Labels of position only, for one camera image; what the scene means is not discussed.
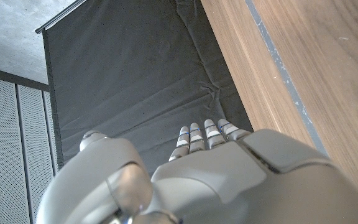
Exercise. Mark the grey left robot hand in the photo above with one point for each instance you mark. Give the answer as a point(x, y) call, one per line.
point(222, 186)

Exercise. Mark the black fabric backdrop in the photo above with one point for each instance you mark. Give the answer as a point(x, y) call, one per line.
point(135, 68)

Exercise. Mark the backdrop stand pole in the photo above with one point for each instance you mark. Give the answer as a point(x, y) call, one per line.
point(61, 17)

